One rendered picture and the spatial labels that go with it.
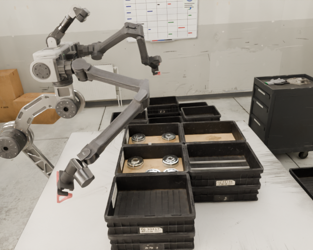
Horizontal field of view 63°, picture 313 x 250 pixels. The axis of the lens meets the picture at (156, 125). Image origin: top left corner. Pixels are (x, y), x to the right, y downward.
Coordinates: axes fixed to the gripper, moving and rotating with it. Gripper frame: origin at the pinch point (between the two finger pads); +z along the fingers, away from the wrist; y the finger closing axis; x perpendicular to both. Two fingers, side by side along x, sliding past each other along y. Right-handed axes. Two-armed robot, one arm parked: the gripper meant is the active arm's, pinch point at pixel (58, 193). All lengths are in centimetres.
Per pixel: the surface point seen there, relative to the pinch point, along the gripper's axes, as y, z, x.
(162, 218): -25.1, -20.4, -36.0
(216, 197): -9, -24, -80
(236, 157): 12, -41, -98
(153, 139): 52, -11, -66
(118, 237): -21.1, 0.0, -26.4
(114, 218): -18.8, -9.5, -19.9
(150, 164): 24, -10, -54
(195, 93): 285, 3, -261
